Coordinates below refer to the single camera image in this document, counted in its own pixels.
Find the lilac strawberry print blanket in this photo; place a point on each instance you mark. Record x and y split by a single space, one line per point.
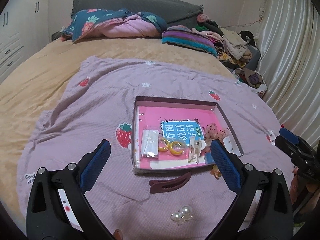
115 100

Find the person's right hand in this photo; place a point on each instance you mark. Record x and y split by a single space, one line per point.
298 184

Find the white satin curtain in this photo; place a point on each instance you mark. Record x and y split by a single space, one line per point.
288 40

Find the white earring card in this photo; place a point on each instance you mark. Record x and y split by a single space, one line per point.
231 145

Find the navy pink floral quilt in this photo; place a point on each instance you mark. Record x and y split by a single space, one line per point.
121 23

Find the dark grey headboard cover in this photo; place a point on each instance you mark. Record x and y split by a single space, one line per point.
174 12

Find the white wardrobe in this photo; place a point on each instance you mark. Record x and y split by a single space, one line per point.
24 31

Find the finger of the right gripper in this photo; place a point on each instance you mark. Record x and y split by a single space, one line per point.
284 145
289 136

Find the pile of clothes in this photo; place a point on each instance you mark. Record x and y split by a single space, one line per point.
236 51

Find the tan bed sheet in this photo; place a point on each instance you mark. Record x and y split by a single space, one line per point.
39 82

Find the maroon banana hair clip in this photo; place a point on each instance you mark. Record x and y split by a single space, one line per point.
163 186

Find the shallow grey cardboard tray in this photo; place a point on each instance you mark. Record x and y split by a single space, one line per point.
185 134

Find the pearl bow hair clip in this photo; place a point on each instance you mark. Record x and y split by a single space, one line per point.
184 214

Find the person's left hand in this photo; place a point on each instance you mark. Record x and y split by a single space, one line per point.
118 235

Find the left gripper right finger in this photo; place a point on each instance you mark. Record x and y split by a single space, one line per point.
262 207

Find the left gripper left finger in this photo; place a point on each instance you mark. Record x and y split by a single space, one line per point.
58 208

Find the cream hair claw clip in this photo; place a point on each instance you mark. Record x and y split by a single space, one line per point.
195 148

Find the striped purple teal blanket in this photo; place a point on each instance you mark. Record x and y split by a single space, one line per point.
184 37

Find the pink book in tray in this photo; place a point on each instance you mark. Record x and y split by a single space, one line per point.
175 134

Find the yellow earrings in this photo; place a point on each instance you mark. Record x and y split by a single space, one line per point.
173 147

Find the small blue box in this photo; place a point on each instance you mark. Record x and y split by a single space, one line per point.
209 158

